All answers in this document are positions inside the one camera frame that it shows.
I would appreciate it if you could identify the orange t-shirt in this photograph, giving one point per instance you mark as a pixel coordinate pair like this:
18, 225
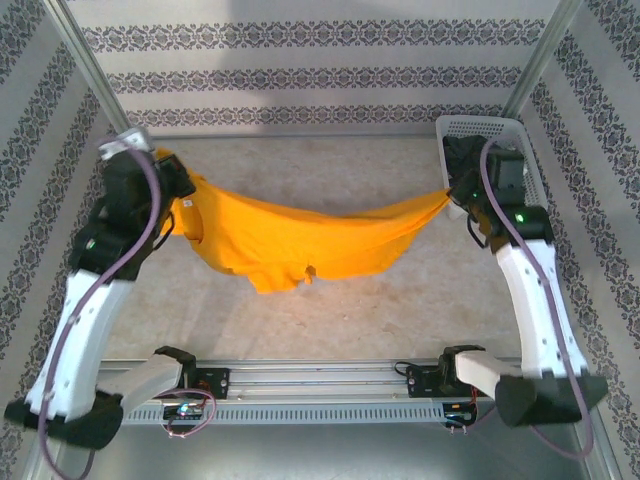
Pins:
280, 240

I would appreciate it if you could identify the aluminium frame post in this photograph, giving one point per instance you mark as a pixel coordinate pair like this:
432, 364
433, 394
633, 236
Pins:
542, 60
85, 70

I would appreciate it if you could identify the dark t-shirt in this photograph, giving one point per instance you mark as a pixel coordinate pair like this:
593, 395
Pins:
465, 150

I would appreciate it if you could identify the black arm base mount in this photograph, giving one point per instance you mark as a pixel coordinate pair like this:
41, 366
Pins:
425, 380
212, 384

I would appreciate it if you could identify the small circuit board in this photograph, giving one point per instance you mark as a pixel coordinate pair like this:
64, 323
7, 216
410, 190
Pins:
184, 412
460, 412

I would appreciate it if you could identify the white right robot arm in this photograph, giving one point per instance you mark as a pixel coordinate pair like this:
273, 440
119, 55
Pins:
540, 310

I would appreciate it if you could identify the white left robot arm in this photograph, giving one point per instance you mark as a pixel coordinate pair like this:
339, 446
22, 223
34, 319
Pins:
75, 345

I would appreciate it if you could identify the white plastic basket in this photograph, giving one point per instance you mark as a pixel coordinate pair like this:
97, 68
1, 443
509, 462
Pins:
500, 127

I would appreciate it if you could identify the aluminium mounting rail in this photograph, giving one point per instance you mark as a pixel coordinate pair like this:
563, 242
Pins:
320, 380

